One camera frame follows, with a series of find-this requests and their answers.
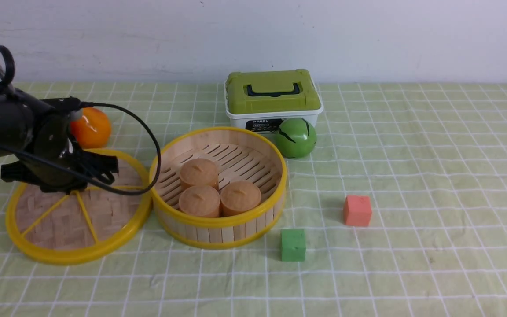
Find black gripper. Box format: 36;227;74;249
0;98;119;193

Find yellow bamboo steamer lid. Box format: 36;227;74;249
6;148;152;265

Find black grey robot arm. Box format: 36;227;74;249
0;88;119;193

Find bamboo steamer basket yellow rims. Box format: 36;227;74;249
149;126;288;249

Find orange toy pear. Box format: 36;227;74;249
70;107;111;149

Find back orange steamed bun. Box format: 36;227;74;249
179;158;219;191

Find front left orange bun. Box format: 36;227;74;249
179;185;221;218

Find front right orange bun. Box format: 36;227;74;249
220;181;261;217

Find green lidded white storage box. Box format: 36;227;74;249
224;69;323;134

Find green toy ball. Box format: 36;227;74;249
275;117;317;159

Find green foam cube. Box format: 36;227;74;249
280;228;306;262

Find red foam cube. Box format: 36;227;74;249
343;195;372;227

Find green checkered tablecloth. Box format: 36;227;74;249
0;84;507;317

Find black cable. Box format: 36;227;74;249
0;45;162;196

